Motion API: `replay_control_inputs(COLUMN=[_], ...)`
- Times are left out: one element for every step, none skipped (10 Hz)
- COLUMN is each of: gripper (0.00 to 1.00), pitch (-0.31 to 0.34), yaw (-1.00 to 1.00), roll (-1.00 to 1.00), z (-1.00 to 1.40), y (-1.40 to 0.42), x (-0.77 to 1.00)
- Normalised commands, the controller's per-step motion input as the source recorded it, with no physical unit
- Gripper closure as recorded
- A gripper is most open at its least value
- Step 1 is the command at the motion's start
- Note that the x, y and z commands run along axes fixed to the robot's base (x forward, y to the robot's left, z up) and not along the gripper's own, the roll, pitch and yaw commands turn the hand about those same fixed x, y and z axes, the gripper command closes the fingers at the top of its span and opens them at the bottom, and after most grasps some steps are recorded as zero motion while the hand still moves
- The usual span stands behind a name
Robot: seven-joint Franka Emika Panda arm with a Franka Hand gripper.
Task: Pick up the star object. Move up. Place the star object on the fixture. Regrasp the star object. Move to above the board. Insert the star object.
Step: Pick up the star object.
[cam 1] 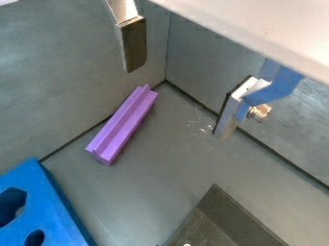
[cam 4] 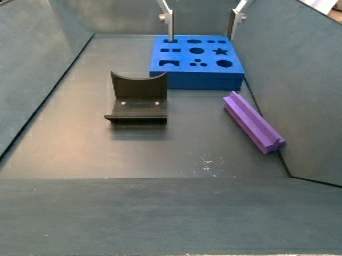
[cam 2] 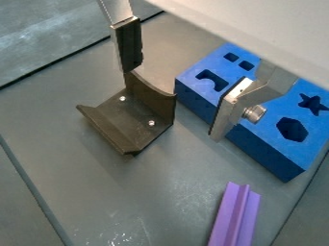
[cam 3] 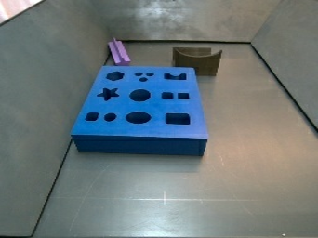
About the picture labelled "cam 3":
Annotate dark curved fixture stand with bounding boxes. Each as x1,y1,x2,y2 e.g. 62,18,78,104
172,47,221,76

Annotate purple star-profile bar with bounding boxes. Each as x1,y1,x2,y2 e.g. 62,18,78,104
108,39,131,66

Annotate blue foam shape board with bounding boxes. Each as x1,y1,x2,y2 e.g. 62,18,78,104
69,65,209,157

